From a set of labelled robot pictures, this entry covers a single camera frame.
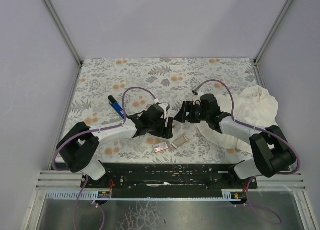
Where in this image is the aluminium frame post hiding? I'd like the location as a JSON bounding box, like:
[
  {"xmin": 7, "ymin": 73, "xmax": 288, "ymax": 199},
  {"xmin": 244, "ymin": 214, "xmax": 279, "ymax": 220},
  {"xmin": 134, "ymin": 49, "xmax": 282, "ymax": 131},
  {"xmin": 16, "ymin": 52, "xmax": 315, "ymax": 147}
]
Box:
[
  {"xmin": 253, "ymin": 0, "xmax": 295, "ymax": 64},
  {"xmin": 41, "ymin": 0, "xmax": 83, "ymax": 66}
]

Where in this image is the left aluminium frame post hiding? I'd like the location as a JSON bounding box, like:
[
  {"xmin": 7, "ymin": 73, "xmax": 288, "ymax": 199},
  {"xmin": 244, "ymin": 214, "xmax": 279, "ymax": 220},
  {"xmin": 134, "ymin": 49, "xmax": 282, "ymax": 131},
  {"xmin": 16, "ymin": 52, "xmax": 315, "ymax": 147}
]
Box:
[{"xmin": 41, "ymin": 0, "xmax": 83, "ymax": 66}]

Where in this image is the floral patterned table mat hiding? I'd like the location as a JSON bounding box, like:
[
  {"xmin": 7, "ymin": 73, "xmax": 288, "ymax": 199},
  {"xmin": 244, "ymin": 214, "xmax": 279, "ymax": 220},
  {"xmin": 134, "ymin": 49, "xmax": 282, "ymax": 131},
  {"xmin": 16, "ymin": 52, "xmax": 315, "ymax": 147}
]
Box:
[{"xmin": 65, "ymin": 58, "xmax": 258, "ymax": 163}]

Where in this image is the left aluminium extrusion rail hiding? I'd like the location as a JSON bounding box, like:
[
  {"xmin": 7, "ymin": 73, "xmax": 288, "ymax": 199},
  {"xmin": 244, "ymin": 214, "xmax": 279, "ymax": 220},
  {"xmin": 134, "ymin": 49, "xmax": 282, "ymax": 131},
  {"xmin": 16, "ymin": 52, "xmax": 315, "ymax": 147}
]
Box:
[{"xmin": 36, "ymin": 170, "xmax": 83, "ymax": 190}]

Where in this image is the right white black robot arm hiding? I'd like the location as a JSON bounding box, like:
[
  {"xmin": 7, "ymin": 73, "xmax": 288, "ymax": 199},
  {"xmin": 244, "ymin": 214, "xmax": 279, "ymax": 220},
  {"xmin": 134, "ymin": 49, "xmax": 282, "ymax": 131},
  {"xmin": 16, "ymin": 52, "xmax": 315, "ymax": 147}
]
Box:
[{"xmin": 173, "ymin": 94, "xmax": 297, "ymax": 179}]

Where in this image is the aluminium extrusion rail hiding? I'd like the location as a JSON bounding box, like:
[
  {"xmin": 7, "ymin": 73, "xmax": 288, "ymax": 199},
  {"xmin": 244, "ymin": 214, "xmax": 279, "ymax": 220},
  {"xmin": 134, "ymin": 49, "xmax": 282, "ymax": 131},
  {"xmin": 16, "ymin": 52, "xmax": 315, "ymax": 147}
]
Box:
[
  {"xmin": 255, "ymin": 172, "xmax": 307, "ymax": 191},
  {"xmin": 36, "ymin": 170, "xmax": 83, "ymax": 190}
]

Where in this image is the right aluminium frame post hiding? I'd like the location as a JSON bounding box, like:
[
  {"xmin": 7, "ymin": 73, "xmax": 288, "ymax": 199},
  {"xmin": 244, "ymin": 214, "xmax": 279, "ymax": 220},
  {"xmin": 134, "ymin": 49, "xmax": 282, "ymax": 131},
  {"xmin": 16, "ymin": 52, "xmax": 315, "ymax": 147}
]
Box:
[{"xmin": 253, "ymin": 0, "xmax": 295, "ymax": 64}]

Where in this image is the white slotted cable duct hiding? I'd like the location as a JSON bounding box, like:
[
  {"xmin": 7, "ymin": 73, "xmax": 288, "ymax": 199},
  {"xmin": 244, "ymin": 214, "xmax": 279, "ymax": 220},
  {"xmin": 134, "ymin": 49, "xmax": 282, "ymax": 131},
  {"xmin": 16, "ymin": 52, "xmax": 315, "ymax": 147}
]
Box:
[{"xmin": 46, "ymin": 188, "xmax": 241, "ymax": 202}]

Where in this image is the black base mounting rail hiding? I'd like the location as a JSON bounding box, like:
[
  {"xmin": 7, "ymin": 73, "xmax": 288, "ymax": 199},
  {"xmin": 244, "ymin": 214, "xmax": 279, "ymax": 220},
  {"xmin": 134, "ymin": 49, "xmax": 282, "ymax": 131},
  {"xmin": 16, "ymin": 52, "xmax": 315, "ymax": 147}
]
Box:
[{"xmin": 80, "ymin": 163, "xmax": 258, "ymax": 194}]

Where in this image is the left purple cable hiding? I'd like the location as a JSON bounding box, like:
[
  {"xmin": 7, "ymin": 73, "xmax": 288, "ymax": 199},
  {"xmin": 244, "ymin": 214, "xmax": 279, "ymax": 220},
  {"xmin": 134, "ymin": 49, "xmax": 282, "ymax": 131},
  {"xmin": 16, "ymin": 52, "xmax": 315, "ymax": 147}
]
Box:
[{"xmin": 53, "ymin": 86, "xmax": 161, "ymax": 230}]

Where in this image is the blue stapler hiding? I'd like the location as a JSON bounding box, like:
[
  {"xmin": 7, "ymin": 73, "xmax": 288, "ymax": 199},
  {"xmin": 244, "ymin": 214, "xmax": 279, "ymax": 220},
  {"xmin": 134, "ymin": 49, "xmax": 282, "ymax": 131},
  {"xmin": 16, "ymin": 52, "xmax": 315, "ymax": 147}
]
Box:
[{"xmin": 108, "ymin": 95, "xmax": 125, "ymax": 118}]

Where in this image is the red white staple box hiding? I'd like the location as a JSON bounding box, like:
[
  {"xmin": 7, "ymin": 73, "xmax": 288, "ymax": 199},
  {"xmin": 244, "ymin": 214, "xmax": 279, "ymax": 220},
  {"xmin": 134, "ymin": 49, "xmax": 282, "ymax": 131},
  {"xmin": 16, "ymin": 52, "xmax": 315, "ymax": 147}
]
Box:
[{"xmin": 153, "ymin": 142, "xmax": 169, "ymax": 153}]

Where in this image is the right aluminium extrusion rail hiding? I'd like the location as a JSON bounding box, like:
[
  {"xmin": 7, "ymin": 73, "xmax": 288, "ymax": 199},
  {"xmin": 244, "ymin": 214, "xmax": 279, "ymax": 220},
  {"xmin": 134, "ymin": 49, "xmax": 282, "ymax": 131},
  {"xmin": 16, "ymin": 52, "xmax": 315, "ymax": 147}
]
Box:
[{"xmin": 255, "ymin": 172, "xmax": 307, "ymax": 191}]

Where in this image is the white crumpled cloth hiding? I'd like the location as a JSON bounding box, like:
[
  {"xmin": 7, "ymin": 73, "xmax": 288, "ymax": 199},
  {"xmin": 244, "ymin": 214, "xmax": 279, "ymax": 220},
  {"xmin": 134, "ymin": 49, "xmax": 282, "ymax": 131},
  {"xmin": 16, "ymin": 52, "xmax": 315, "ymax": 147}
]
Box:
[{"xmin": 195, "ymin": 85, "xmax": 278, "ymax": 153}]

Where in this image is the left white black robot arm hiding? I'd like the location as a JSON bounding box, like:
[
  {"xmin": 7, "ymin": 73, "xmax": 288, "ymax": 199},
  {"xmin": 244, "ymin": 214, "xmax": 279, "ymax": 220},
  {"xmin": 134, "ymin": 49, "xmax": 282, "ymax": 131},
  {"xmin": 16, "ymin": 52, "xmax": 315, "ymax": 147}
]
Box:
[{"xmin": 57, "ymin": 102, "xmax": 174, "ymax": 180}]

